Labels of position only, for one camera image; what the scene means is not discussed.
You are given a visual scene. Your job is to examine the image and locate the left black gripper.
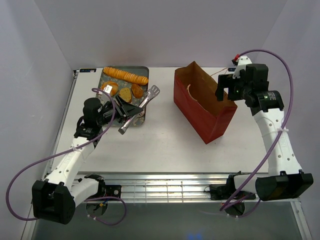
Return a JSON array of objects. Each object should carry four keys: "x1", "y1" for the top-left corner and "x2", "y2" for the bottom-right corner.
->
[{"x1": 97, "y1": 94, "x2": 143, "y2": 127}]

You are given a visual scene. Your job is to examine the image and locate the metal serving tongs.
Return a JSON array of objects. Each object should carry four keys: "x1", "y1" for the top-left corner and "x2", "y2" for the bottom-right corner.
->
[{"x1": 118, "y1": 85, "x2": 160, "y2": 135}]

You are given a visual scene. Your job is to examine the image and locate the red paper bag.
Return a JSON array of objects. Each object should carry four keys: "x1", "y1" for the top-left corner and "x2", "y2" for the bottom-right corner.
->
[{"x1": 173, "y1": 61, "x2": 238, "y2": 144}]

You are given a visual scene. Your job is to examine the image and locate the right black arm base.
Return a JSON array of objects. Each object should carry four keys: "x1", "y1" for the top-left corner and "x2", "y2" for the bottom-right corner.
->
[{"x1": 203, "y1": 174, "x2": 256, "y2": 200}]

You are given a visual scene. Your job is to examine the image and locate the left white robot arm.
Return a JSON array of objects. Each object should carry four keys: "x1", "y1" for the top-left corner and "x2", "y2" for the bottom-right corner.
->
[{"x1": 31, "y1": 96, "x2": 143, "y2": 225}]

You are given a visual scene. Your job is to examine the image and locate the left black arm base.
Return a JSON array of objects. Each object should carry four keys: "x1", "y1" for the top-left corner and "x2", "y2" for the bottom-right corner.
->
[{"x1": 71, "y1": 173, "x2": 122, "y2": 203}]

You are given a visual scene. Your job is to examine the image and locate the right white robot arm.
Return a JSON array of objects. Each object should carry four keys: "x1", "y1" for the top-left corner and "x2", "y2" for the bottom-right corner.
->
[{"x1": 215, "y1": 64, "x2": 314, "y2": 201}]

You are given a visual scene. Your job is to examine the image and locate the sliced bread piece upper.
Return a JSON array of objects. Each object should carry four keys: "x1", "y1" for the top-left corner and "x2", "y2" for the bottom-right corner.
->
[{"x1": 118, "y1": 87, "x2": 132, "y2": 103}]

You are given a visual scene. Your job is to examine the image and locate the small brown bread roll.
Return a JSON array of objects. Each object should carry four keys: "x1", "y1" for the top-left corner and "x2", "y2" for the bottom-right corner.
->
[{"x1": 131, "y1": 84, "x2": 144, "y2": 99}]

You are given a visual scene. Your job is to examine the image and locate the round striped bun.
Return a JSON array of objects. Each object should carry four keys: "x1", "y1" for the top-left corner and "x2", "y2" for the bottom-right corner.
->
[{"x1": 100, "y1": 81, "x2": 119, "y2": 97}]

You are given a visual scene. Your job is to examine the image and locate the floral metal tray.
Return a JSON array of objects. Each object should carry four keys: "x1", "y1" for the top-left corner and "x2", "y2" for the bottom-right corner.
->
[{"x1": 96, "y1": 65, "x2": 150, "y2": 128}]

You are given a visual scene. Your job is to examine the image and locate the long orange baguette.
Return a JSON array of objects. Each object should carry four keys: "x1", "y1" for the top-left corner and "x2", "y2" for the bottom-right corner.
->
[{"x1": 102, "y1": 67, "x2": 149, "y2": 86}]

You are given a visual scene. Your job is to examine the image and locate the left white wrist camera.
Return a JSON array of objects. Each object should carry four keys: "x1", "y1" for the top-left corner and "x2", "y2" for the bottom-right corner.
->
[{"x1": 100, "y1": 84, "x2": 113, "y2": 96}]

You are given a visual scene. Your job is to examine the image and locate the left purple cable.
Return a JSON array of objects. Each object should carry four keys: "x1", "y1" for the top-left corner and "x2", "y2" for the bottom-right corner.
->
[{"x1": 5, "y1": 87, "x2": 128, "y2": 227}]

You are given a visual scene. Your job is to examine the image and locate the purple cable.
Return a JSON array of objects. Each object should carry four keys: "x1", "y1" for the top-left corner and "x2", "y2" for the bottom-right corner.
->
[
  {"x1": 218, "y1": 49, "x2": 293, "y2": 218},
  {"x1": 5, "y1": 87, "x2": 128, "y2": 227}
]

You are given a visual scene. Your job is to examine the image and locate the aluminium frame rail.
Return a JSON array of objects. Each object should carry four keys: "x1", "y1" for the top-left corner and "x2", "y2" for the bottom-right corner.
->
[{"x1": 31, "y1": 173, "x2": 301, "y2": 205}]

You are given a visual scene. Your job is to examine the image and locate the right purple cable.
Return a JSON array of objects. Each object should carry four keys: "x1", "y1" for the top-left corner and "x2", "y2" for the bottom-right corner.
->
[{"x1": 218, "y1": 49, "x2": 293, "y2": 218}]

